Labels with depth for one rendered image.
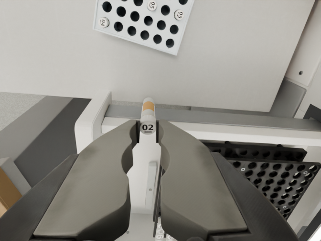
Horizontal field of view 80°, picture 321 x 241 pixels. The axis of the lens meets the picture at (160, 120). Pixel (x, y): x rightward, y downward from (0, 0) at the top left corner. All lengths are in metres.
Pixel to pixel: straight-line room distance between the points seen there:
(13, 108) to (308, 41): 1.42
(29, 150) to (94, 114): 0.49
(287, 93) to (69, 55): 0.40
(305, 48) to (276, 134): 0.19
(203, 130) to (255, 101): 0.19
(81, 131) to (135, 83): 0.17
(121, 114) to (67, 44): 0.16
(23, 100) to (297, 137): 1.34
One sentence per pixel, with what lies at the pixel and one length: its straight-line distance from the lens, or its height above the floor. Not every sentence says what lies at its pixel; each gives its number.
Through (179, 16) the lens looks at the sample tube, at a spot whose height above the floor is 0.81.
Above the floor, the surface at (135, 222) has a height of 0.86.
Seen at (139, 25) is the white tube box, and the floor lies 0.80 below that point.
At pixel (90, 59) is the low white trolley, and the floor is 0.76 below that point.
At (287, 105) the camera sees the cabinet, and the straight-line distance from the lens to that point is 0.44.
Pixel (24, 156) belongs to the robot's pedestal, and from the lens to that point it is 0.68.
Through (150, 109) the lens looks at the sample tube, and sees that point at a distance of 0.15.
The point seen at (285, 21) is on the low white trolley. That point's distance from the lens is 0.40.
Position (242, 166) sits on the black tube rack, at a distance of 0.29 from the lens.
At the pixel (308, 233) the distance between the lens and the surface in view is 0.42.
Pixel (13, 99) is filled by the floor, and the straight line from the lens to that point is 1.44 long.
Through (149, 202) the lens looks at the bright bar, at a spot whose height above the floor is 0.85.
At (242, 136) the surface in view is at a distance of 0.27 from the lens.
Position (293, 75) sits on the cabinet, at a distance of 0.44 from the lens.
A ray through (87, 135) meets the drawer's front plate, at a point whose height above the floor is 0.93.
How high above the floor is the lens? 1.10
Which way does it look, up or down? 61 degrees down
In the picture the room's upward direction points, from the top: 175 degrees clockwise
